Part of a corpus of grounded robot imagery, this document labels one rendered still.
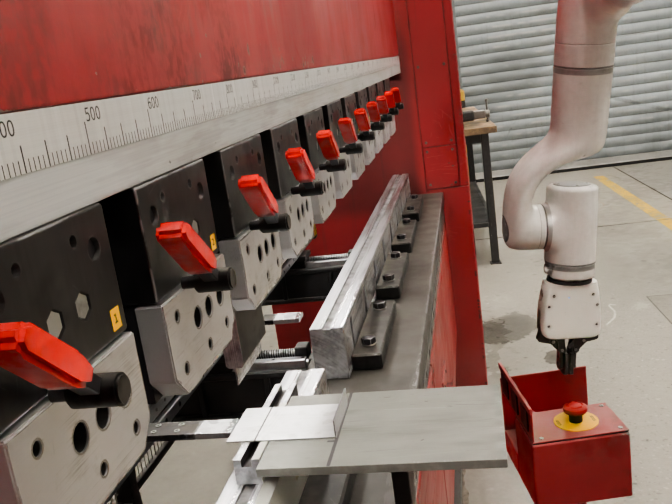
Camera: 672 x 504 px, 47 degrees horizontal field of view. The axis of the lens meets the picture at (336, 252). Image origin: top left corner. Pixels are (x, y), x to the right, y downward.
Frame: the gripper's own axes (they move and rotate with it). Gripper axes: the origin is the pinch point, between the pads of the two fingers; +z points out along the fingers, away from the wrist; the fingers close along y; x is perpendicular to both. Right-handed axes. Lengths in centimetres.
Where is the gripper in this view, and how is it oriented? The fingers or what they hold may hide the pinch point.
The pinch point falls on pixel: (566, 361)
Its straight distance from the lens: 142.8
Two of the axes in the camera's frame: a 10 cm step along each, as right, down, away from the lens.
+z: 0.4, 9.7, 2.4
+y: 10.0, -0.5, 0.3
